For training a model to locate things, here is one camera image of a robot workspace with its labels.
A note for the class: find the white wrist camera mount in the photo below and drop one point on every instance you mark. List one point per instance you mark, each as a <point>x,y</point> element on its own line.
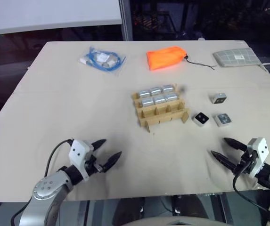
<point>260,147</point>
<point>78,150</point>

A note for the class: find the cardboard divider tray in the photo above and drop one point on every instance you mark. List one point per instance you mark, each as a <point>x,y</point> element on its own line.
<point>163,117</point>

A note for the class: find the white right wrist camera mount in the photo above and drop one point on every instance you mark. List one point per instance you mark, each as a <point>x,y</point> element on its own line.
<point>260,147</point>

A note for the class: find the white board panel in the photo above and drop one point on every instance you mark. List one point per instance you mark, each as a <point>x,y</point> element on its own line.
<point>50,14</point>

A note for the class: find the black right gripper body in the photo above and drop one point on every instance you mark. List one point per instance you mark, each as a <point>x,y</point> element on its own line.
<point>244,163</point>

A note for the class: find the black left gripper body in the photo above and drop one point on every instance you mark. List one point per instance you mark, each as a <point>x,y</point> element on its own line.
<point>92,164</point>

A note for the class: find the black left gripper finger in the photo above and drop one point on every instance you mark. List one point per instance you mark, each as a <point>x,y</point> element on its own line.
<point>112,161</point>
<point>99,144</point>

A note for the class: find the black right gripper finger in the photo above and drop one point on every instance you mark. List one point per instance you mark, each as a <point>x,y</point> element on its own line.
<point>223,160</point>
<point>234,143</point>

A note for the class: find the grey checked pouch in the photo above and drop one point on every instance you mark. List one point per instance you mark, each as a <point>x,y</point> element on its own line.
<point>234,57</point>

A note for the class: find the beige robot torso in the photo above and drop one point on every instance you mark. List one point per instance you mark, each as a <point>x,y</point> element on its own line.
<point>172,221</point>

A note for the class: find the small cube black face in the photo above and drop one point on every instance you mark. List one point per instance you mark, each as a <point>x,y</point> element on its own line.
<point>201,119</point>

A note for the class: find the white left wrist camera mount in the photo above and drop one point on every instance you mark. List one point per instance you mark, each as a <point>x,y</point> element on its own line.
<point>78,150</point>

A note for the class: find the grey metal post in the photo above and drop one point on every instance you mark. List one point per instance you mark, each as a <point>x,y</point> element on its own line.
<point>126,18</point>

